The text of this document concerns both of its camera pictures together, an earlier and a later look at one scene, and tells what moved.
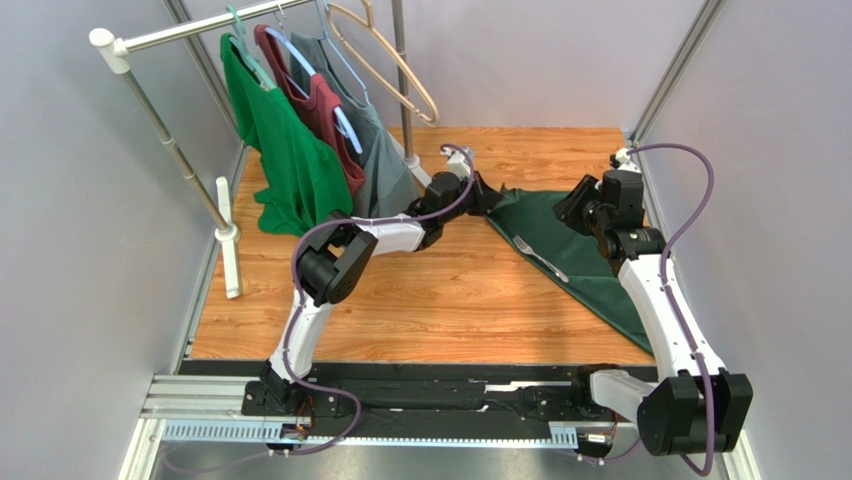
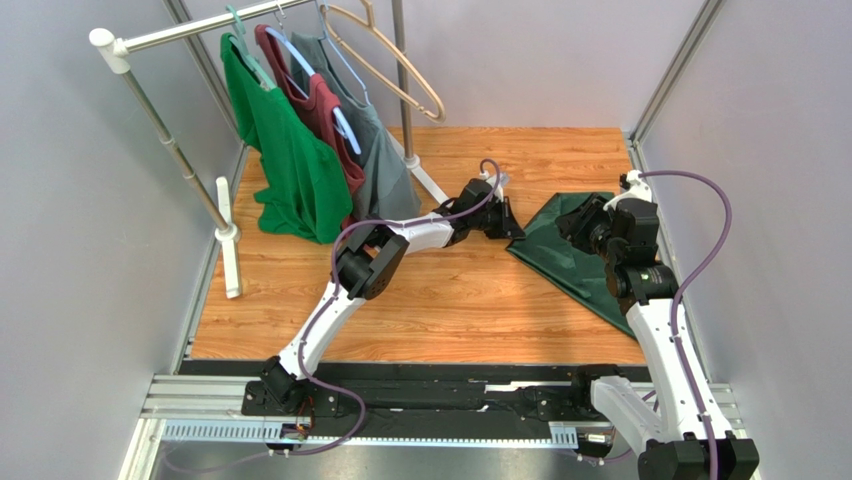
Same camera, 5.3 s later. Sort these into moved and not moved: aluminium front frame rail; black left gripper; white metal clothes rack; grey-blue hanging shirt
Moved: black left gripper
Not moved: aluminium front frame rail; grey-blue hanging shirt; white metal clothes rack
